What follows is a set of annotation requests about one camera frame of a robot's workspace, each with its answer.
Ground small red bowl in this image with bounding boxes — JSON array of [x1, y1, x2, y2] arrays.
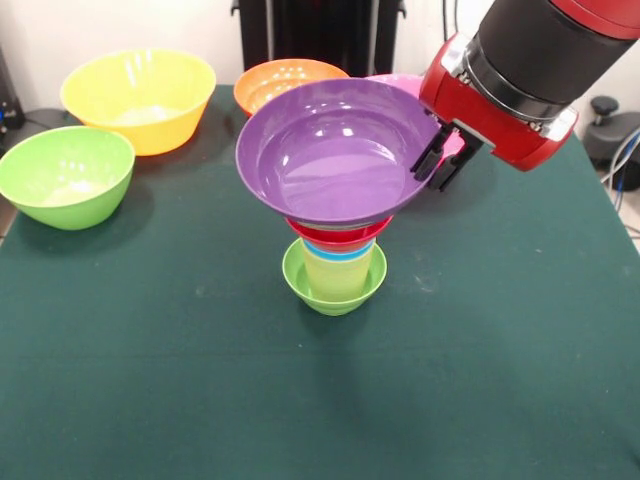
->
[[284, 213, 395, 251]]

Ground large pink bowl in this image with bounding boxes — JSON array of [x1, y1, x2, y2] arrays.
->
[[363, 73, 466, 162]]

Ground purple bowl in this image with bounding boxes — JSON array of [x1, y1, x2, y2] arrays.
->
[[235, 78, 444, 225]]

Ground black equipment box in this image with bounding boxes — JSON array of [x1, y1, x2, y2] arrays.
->
[[0, 47, 26, 146]]

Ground dark green tablecloth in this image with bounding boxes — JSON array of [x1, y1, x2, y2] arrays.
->
[[0, 83, 640, 480]]

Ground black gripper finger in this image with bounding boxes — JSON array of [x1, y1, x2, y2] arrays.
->
[[429, 139, 484, 193], [410, 124, 454, 181]]

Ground yellow cup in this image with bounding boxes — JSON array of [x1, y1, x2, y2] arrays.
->
[[301, 247, 376, 303]]

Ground orange bowl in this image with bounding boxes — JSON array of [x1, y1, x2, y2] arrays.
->
[[233, 58, 351, 119]]

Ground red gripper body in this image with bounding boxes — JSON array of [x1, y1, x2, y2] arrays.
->
[[418, 33, 580, 174]]

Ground large green bowl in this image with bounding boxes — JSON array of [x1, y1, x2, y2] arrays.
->
[[0, 125, 136, 231]]

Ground white and blue cables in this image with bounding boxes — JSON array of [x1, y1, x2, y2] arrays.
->
[[599, 127, 640, 201]]

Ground small green bowl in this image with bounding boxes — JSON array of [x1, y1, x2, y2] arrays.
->
[[281, 238, 389, 317]]

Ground blue cup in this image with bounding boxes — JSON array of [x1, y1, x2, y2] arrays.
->
[[302, 239, 377, 264]]

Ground large yellow bowl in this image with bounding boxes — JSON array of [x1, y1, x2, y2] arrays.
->
[[60, 47, 218, 157]]

